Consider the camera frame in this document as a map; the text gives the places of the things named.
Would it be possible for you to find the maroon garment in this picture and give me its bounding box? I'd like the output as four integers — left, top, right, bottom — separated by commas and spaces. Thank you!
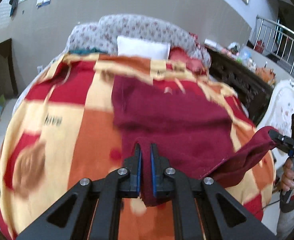
112, 76, 275, 206

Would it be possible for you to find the right hand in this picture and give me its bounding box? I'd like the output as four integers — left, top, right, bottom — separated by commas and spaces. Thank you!
281, 158, 294, 195

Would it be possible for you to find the white ornate chair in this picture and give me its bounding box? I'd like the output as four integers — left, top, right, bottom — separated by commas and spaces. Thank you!
257, 80, 294, 137

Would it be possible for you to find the dark carved wooden cabinet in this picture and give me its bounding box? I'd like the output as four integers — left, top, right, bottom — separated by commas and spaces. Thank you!
206, 46, 273, 125

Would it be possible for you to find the orange plastic bag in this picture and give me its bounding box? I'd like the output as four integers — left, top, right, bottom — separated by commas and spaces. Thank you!
255, 67, 276, 86

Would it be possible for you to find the orange red patterned blanket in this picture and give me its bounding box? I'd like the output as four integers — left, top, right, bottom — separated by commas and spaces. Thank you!
0, 53, 270, 239

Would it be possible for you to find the metal stair railing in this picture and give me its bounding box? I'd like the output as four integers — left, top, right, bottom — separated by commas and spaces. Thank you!
251, 16, 294, 77

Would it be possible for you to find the red pillow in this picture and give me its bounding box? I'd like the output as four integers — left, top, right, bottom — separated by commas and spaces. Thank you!
168, 47, 208, 76

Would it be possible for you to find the dark wooden side table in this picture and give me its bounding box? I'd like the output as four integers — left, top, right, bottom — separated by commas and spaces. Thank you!
0, 38, 18, 99

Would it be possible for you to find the teal cloth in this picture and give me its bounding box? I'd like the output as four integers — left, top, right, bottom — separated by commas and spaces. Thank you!
69, 48, 107, 55

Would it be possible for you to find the white pillow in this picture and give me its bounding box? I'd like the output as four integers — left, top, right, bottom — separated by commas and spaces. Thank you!
117, 36, 171, 60

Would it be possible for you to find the floral quilt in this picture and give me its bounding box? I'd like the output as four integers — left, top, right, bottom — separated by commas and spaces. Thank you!
65, 14, 211, 67

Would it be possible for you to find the dark cloth on wall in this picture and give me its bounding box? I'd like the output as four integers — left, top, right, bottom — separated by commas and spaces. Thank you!
9, 0, 19, 17

